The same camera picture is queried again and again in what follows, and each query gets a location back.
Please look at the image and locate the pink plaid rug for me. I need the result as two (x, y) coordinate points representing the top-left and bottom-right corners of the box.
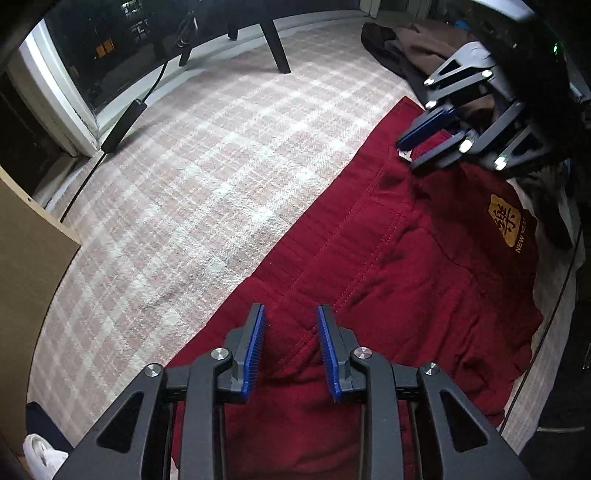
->
(28, 9), (578, 462)

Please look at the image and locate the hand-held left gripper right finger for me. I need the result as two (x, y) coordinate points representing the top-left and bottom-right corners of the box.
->
(316, 304), (536, 480)

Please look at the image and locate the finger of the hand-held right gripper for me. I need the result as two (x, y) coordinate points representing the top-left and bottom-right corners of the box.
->
(409, 100), (544, 175)
(396, 41), (499, 151)

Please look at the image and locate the brown robe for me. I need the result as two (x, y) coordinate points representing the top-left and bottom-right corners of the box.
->
(361, 21), (509, 134)

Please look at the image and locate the thin black cable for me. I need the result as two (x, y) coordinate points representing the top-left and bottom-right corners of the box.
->
(501, 222), (585, 428)

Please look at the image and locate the dark red garment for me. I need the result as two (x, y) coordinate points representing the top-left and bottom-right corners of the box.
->
(165, 96), (544, 480)

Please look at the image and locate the large light wooden board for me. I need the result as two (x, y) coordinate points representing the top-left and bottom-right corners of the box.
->
(0, 166), (81, 444)

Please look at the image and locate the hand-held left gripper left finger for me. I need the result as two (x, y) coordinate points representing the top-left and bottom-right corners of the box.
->
(53, 303), (267, 480)

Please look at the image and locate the black power adapter with cable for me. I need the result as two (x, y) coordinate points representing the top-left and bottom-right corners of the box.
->
(58, 14), (199, 220)

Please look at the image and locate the white cloth pile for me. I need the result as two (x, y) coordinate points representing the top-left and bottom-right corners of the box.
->
(23, 434), (70, 480)

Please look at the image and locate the grey cloth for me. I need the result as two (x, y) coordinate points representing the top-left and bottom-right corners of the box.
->
(508, 161), (578, 250)

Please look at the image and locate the black folded cloth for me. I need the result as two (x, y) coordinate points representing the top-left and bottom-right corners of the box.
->
(25, 401), (75, 455)

